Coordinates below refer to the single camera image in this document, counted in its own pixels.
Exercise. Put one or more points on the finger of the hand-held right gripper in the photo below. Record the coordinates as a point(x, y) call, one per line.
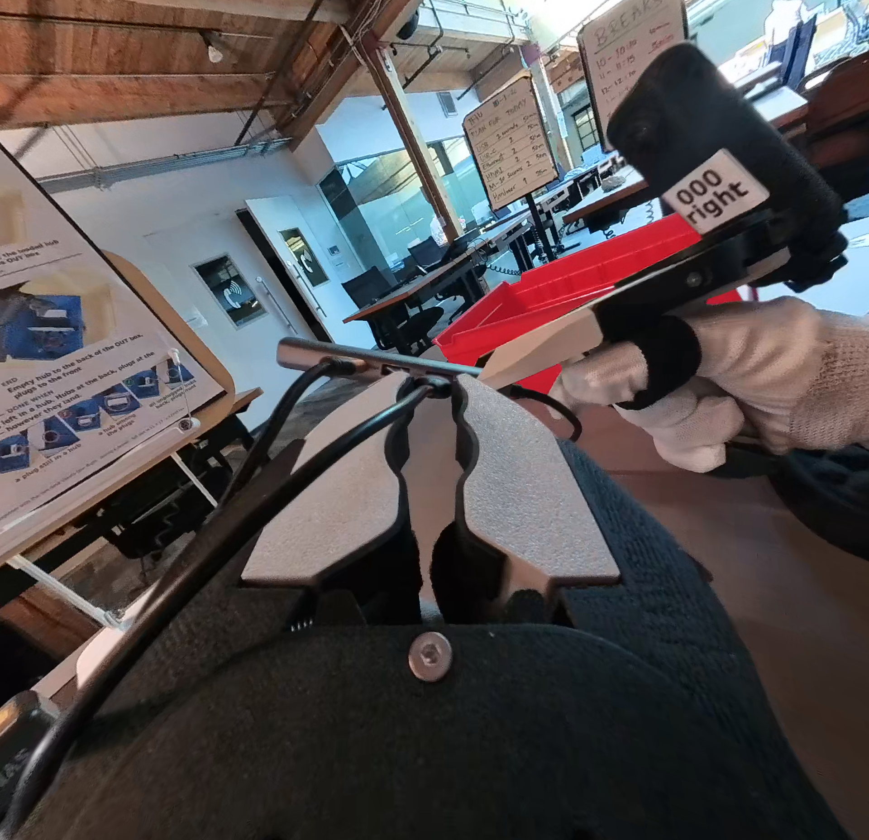
point(543, 348)

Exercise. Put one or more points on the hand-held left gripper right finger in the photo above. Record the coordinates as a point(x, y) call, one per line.
point(536, 507)

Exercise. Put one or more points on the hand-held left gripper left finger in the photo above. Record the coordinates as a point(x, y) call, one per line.
point(326, 514)

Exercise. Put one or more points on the red plastic bin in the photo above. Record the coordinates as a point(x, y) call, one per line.
point(543, 304)

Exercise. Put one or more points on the grey USB hub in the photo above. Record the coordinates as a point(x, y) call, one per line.
point(366, 356)

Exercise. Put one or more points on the person's right hand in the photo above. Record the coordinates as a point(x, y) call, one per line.
point(767, 378)

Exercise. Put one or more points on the grey crumpled cloth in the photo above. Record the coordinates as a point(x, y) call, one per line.
point(614, 181)

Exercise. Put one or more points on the wooden top desk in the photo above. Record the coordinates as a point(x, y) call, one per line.
point(434, 280)
point(597, 202)

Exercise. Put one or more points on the whiteboard with green writing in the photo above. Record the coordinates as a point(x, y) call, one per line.
point(509, 141)

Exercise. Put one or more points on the phone icon door window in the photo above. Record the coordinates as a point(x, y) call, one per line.
point(305, 256)
point(231, 290)

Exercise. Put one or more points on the instruction sign on stand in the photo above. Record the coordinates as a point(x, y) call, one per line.
point(102, 324)

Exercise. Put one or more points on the ceiling track spotlight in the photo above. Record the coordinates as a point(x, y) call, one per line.
point(216, 51)

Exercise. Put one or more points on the black dome camera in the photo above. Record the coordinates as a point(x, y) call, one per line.
point(407, 27)

